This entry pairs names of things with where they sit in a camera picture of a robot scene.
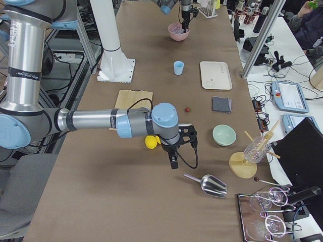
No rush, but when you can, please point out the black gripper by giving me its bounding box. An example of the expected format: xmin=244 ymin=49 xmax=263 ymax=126
xmin=160 ymin=125 xmax=197 ymax=169
xmin=181 ymin=7 xmax=197 ymax=33

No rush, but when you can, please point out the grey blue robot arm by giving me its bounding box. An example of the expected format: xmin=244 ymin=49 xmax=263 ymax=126
xmin=152 ymin=0 xmax=199 ymax=33
xmin=1 ymin=1 xmax=197 ymax=169

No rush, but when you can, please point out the pile of clear ice cubes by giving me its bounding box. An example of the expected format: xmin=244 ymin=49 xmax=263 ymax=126
xmin=168 ymin=23 xmax=186 ymax=35

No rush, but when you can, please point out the light blue plastic cup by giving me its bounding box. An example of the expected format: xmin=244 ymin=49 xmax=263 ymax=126
xmin=173 ymin=60 xmax=184 ymax=75

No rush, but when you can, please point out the steel ice scoop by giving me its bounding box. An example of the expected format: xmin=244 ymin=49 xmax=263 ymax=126
xmin=183 ymin=173 xmax=228 ymax=198

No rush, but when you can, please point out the wooden cup rack stand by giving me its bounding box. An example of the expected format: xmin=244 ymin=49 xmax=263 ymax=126
xmin=229 ymin=120 xmax=281 ymax=178

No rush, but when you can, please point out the pink bowl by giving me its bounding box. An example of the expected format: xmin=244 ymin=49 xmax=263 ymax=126
xmin=168 ymin=26 xmax=190 ymax=41

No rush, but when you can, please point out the upper whole yellow lemon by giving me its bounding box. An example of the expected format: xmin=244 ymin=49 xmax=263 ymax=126
xmin=155 ymin=136 xmax=161 ymax=144

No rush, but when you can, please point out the whole yellow lemon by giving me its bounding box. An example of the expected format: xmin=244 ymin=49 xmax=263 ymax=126
xmin=155 ymin=136 xmax=161 ymax=144
xmin=145 ymin=135 xmax=157 ymax=149

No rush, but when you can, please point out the lower whole yellow lemon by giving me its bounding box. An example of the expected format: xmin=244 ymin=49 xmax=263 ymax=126
xmin=145 ymin=135 xmax=157 ymax=149

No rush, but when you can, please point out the light green bowl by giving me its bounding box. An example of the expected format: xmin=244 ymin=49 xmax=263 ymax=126
xmin=212 ymin=124 xmax=237 ymax=146

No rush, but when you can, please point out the cream rabbit tray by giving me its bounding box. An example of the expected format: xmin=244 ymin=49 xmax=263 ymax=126
xmin=200 ymin=61 xmax=232 ymax=90

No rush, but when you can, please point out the grey folded cloth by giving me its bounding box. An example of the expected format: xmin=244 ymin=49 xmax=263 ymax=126
xmin=211 ymin=96 xmax=232 ymax=113

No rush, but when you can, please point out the bamboo cutting board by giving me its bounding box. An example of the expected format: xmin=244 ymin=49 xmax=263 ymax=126
xmin=115 ymin=89 xmax=153 ymax=109

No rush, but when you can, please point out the black thermos bottle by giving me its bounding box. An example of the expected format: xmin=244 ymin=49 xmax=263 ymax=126
xmin=253 ymin=7 xmax=269 ymax=33

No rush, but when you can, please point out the clear glass on rack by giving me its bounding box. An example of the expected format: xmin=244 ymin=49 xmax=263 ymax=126
xmin=244 ymin=137 xmax=271 ymax=163

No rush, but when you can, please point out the person in dark clothes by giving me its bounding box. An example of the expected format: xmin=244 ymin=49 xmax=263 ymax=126
xmin=288 ymin=1 xmax=322 ymax=50

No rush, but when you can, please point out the blue teach pendant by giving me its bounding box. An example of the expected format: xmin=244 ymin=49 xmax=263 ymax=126
xmin=282 ymin=114 xmax=319 ymax=134
xmin=271 ymin=81 xmax=309 ymax=113

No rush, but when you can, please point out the black monitor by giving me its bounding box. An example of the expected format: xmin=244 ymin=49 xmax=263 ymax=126
xmin=273 ymin=118 xmax=322 ymax=188

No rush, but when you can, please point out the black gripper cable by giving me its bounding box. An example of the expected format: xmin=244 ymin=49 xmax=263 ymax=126
xmin=126 ymin=98 xmax=199 ymax=169

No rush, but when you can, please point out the aluminium frame post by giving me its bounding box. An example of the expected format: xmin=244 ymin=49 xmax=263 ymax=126
xmin=241 ymin=0 xmax=286 ymax=80

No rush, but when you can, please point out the wire wine glass rack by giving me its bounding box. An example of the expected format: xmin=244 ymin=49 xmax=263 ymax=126
xmin=237 ymin=186 xmax=302 ymax=241

